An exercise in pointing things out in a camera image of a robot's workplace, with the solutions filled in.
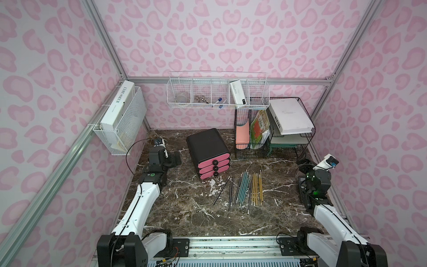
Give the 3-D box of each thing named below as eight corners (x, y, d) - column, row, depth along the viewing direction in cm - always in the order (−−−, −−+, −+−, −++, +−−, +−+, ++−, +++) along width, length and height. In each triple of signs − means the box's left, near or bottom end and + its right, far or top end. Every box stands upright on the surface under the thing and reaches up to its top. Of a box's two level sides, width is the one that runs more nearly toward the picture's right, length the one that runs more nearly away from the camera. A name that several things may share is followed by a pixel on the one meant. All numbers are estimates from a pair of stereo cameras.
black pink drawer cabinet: (202, 183, 95) (198, 166, 81) (189, 154, 108) (185, 136, 94) (230, 170, 100) (232, 153, 86) (215, 145, 112) (214, 126, 99)
